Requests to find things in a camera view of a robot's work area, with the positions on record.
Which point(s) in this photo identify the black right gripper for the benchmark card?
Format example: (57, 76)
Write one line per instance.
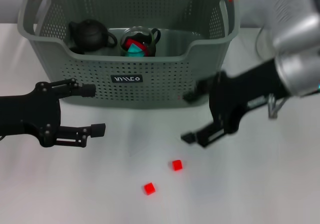
(237, 93)

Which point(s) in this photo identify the black clay teapot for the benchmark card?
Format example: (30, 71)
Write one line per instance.
(90, 33)

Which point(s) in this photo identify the cyan square toy plate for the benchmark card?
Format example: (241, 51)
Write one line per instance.
(135, 50)

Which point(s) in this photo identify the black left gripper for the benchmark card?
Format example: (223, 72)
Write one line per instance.
(30, 113)

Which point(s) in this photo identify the small red toy brick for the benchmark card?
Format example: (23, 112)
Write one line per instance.
(149, 189)
(177, 165)

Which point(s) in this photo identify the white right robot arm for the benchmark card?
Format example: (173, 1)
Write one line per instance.
(300, 58)

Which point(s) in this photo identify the silver right gripper connector post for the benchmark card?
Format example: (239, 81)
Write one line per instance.
(273, 107)

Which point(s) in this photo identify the dark red long toy brick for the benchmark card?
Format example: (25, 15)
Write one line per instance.
(130, 42)

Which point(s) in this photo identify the grey perforated storage basket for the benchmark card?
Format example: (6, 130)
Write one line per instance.
(162, 83)

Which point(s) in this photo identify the right wrist camera housing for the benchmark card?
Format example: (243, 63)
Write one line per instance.
(287, 3)

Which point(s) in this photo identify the glass teacup with black sleeve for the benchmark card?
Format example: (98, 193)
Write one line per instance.
(151, 41)

